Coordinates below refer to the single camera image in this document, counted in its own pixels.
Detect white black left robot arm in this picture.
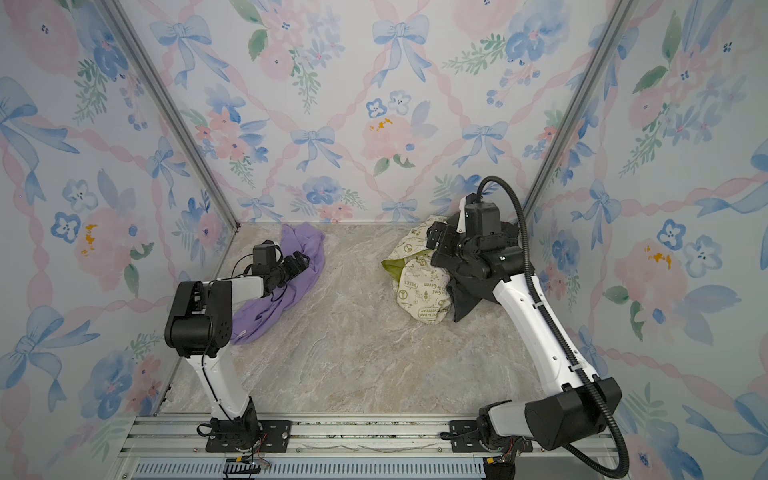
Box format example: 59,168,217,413
164,240,310,453

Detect purple cloth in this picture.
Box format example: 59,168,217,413
231,223,325,345

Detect dark grey cloth garment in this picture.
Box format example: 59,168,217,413
442,217,524,323

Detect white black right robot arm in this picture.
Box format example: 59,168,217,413
426,194,622,451

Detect black corrugated cable conduit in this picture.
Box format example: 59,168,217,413
476,175,630,480

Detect cream green printed cloth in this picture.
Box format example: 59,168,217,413
381,216,452,324

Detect aluminium corner post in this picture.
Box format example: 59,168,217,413
95,0,240,231
524,0,636,219

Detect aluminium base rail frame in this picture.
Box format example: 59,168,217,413
107,413,599,479

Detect aluminium left corner post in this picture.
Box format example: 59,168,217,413
95,0,240,231

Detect aluminium right corner post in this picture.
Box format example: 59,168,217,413
524,0,636,219

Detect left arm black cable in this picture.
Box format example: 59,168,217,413
230,251,256,280

